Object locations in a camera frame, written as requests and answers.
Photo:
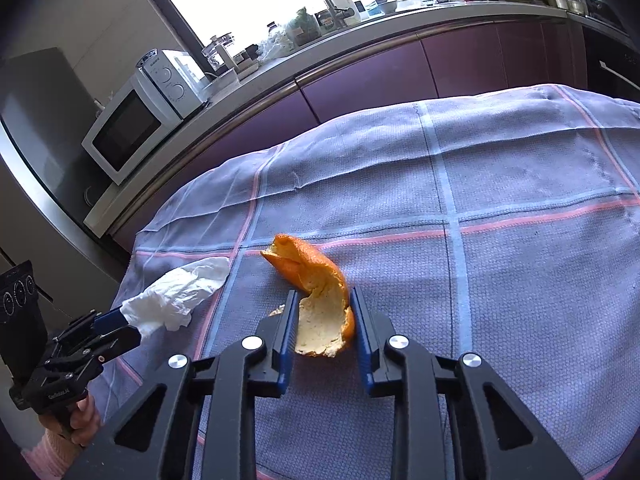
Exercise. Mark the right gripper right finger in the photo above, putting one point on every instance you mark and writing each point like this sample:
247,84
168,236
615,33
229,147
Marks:
451,415

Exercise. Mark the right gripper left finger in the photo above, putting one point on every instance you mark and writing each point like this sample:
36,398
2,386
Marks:
197,415

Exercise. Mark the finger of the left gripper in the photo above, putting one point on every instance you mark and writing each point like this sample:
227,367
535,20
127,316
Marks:
109,321
106,347

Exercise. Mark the white tissue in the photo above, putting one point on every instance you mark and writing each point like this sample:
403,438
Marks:
169,302

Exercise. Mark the orange peel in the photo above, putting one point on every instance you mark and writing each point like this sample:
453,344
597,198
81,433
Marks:
326,324

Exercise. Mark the purple kitchen counter cabinets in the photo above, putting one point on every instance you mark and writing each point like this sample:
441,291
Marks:
452,50

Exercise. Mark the person's left hand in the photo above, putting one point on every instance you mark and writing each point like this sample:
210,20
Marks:
85,422

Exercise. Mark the grey refrigerator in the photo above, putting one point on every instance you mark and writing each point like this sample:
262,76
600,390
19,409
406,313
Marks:
48,186

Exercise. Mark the purple plaid tablecloth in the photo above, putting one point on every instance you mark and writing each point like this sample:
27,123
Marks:
506,224

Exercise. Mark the white microwave oven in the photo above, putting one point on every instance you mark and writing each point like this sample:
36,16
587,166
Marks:
166,88

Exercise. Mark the black built-in oven stove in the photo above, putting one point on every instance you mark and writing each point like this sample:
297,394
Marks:
612,62

